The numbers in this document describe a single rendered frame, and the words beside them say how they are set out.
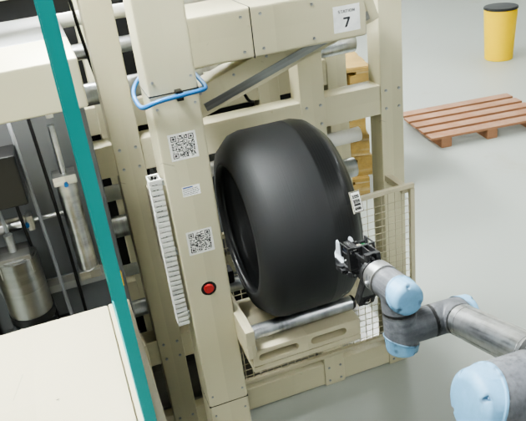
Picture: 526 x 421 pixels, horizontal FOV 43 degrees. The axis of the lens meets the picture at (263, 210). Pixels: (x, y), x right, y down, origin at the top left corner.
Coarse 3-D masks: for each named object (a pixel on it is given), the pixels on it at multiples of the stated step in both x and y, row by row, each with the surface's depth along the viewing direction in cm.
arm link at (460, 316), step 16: (432, 304) 149; (448, 304) 148; (464, 304) 145; (448, 320) 144; (464, 320) 139; (480, 320) 135; (496, 320) 132; (464, 336) 139; (480, 336) 132; (496, 336) 128; (512, 336) 124; (496, 352) 127; (512, 352) 122
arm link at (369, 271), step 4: (380, 260) 152; (372, 264) 151; (376, 264) 150; (380, 264) 150; (384, 264) 149; (388, 264) 150; (368, 268) 151; (372, 268) 150; (376, 268) 149; (364, 272) 151; (368, 272) 150; (372, 272) 149; (364, 276) 151; (368, 276) 149; (364, 280) 151; (368, 280) 150; (368, 284) 150; (368, 288) 152
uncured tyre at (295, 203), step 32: (256, 128) 193; (288, 128) 189; (224, 160) 193; (256, 160) 179; (288, 160) 179; (320, 160) 180; (224, 192) 215; (256, 192) 176; (288, 192) 175; (320, 192) 176; (224, 224) 219; (256, 224) 176; (288, 224) 173; (320, 224) 176; (352, 224) 179; (256, 256) 226; (288, 256) 175; (320, 256) 178; (256, 288) 205; (288, 288) 180; (320, 288) 184
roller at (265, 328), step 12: (348, 300) 205; (300, 312) 202; (312, 312) 202; (324, 312) 203; (336, 312) 204; (264, 324) 199; (276, 324) 199; (288, 324) 200; (300, 324) 201; (264, 336) 199
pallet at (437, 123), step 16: (496, 96) 601; (512, 96) 597; (416, 112) 588; (432, 112) 587; (448, 112) 579; (464, 112) 577; (480, 112) 570; (496, 112) 566; (512, 112) 561; (416, 128) 557; (432, 128) 549; (448, 128) 546; (464, 128) 541; (480, 128) 537; (496, 128) 538; (448, 144) 535
